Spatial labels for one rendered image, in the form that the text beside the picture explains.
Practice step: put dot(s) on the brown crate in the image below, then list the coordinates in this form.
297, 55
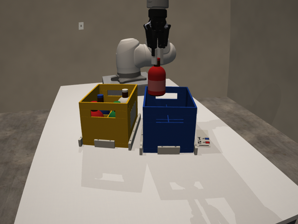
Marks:
117, 128

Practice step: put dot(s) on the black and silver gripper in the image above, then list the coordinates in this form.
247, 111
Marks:
157, 30

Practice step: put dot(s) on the beige paper pick list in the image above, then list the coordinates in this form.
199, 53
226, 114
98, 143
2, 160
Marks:
203, 138

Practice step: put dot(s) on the blue bottle with grey label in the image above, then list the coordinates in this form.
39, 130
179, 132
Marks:
100, 98

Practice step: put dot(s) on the dark blue crate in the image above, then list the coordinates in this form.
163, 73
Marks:
169, 122

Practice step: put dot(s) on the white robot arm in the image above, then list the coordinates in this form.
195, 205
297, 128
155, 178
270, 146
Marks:
131, 56

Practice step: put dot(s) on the cream white bottle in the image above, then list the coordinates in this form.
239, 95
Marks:
124, 97

